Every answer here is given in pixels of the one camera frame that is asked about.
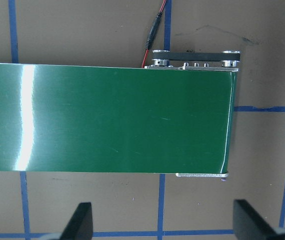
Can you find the green belt conveyor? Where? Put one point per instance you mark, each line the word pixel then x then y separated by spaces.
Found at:
pixel 107 117

